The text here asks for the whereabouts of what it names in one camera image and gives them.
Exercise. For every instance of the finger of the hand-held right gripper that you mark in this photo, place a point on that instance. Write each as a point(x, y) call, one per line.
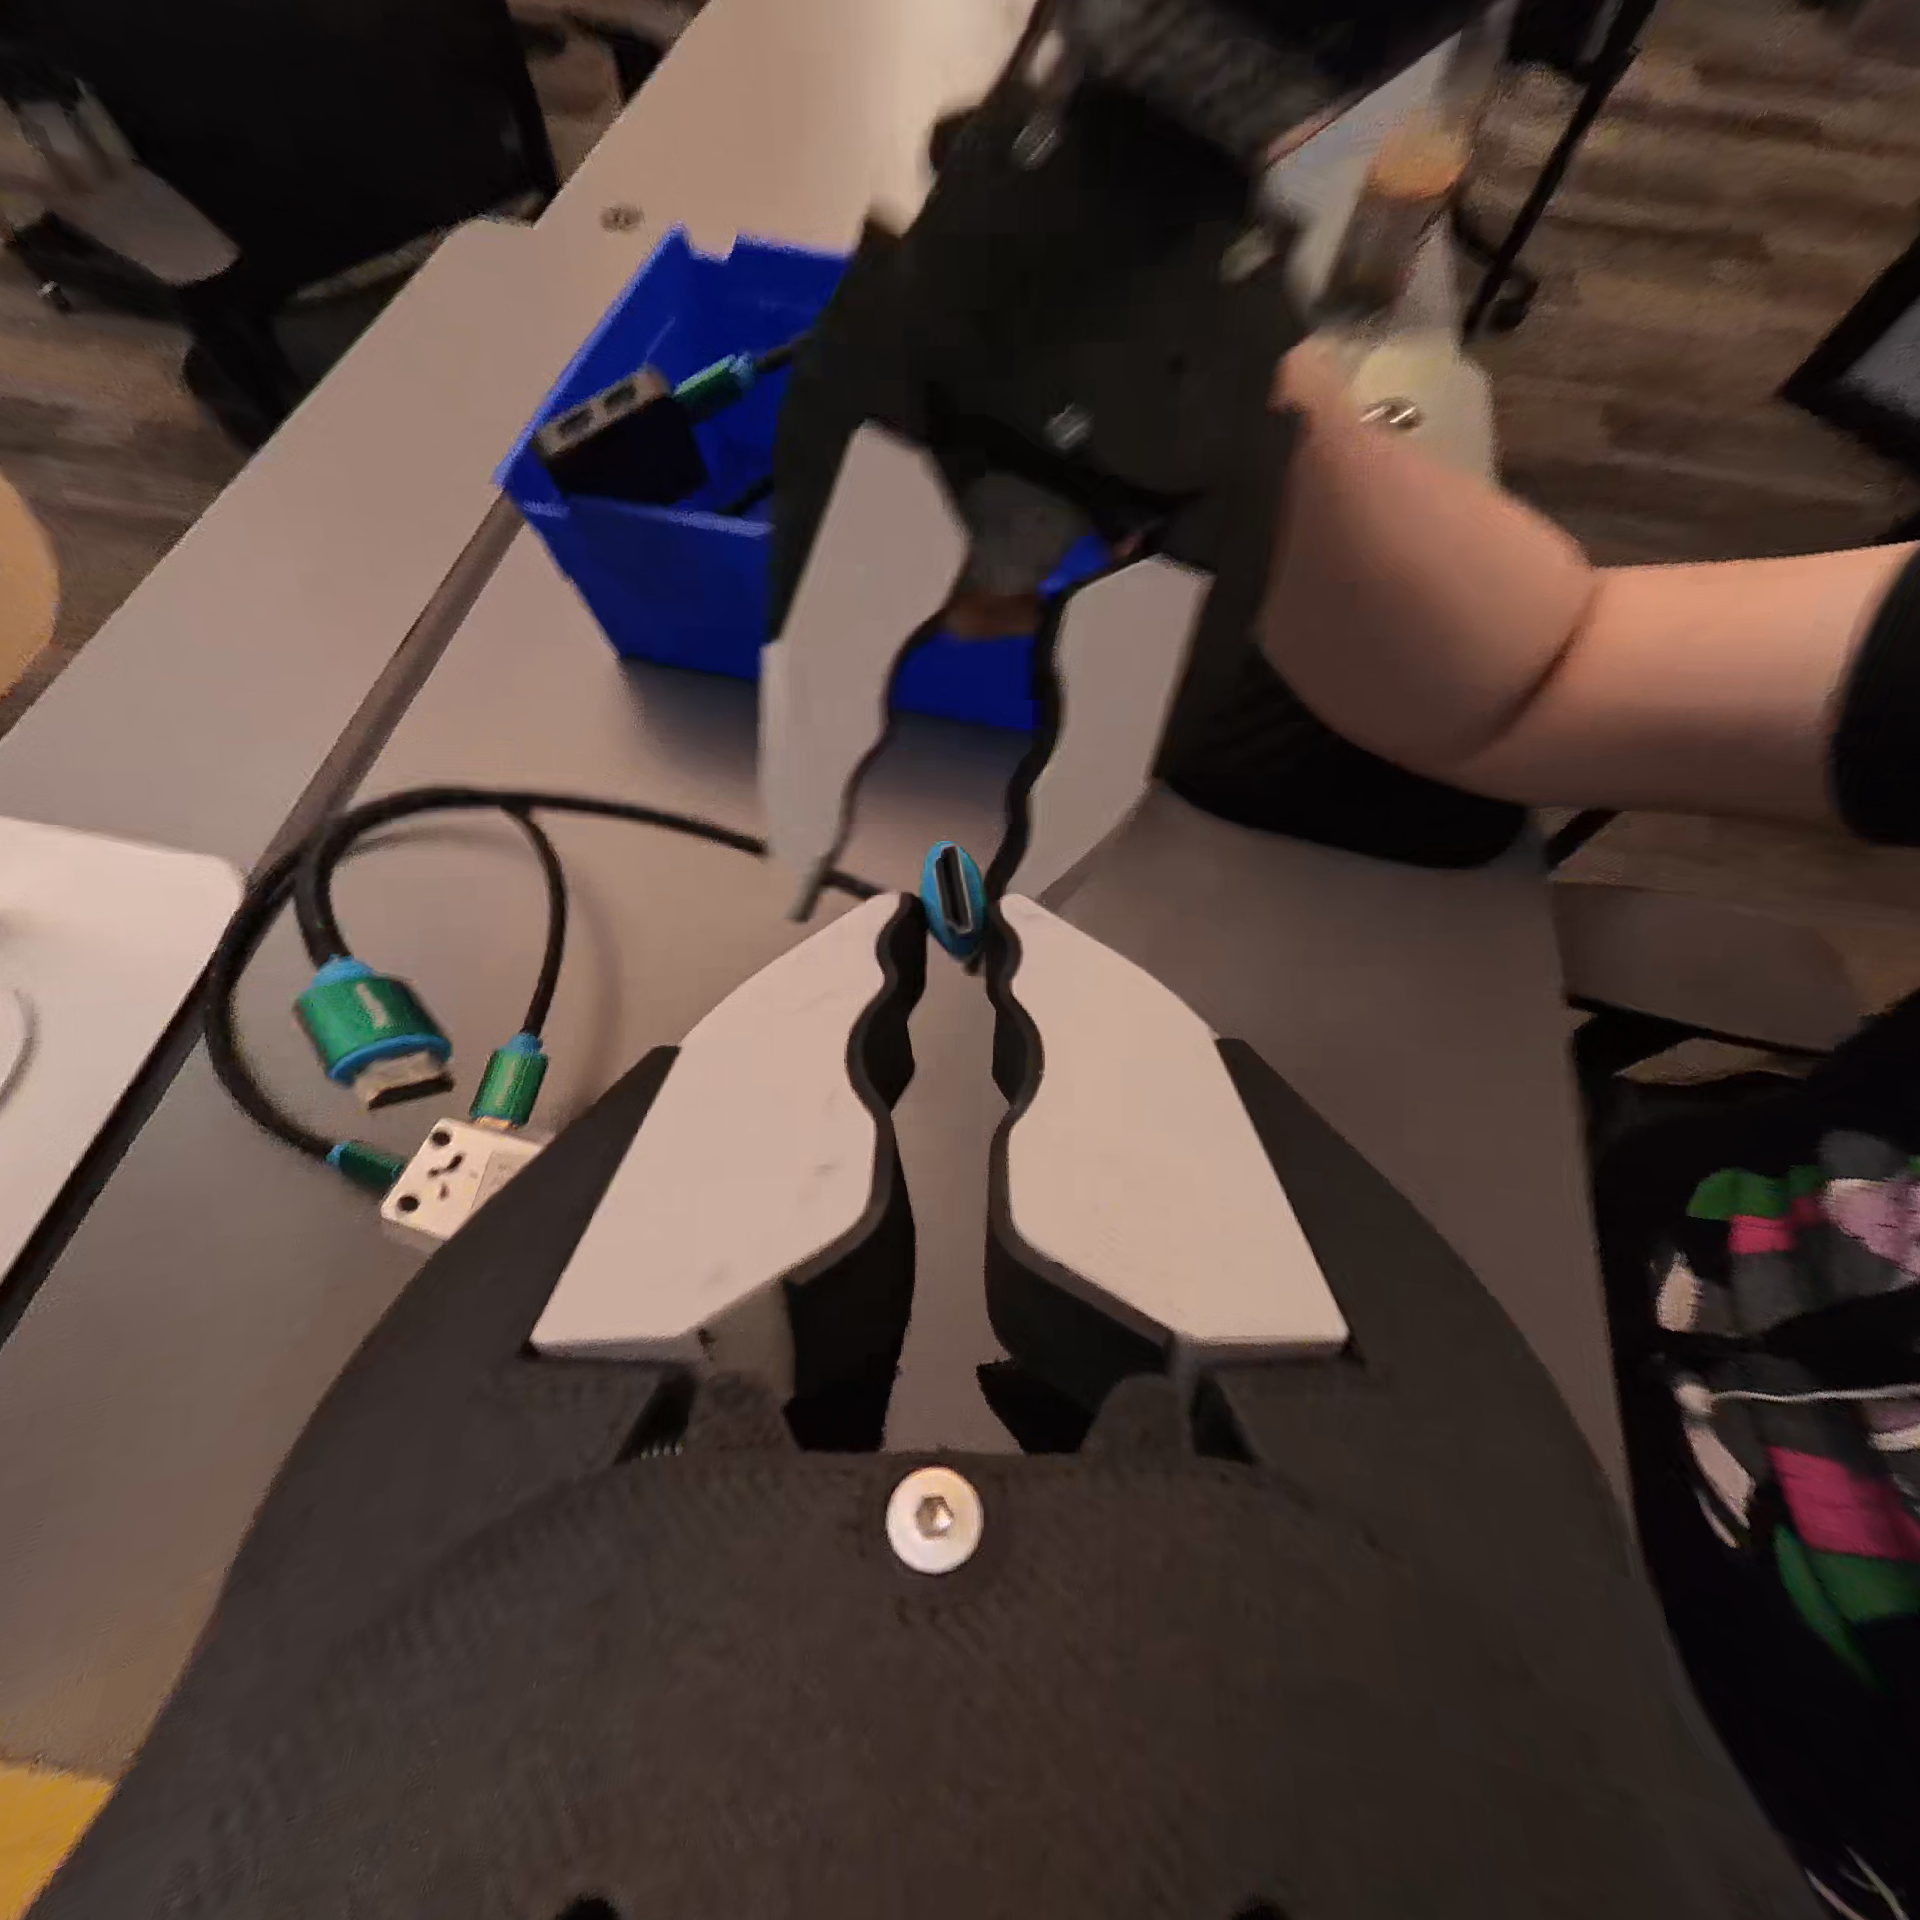
point(1123, 674)
point(841, 630)

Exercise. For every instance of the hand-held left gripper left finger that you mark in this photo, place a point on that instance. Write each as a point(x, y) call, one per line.
point(736, 1170)

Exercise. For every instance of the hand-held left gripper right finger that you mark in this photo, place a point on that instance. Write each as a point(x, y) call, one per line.
point(1170, 1186)

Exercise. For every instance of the blue plastic bin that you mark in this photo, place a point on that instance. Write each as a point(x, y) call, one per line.
point(660, 584)

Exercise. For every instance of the black HDMI adapter box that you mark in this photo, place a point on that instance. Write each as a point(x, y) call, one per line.
point(623, 442)

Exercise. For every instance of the yellow plastic bin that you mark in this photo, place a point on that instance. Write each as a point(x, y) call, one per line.
point(44, 1847)

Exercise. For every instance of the person's right forearm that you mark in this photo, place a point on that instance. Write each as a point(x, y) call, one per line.
point(1500, 630)

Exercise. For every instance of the black office chair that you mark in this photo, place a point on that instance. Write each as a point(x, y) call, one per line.
point(303, 134)

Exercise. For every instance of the framed square-marker sign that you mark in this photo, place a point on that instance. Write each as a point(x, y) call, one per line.
point(1859, 375)

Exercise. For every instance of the white rounded base plate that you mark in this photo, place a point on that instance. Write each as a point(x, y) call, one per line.
point(106, 1020)

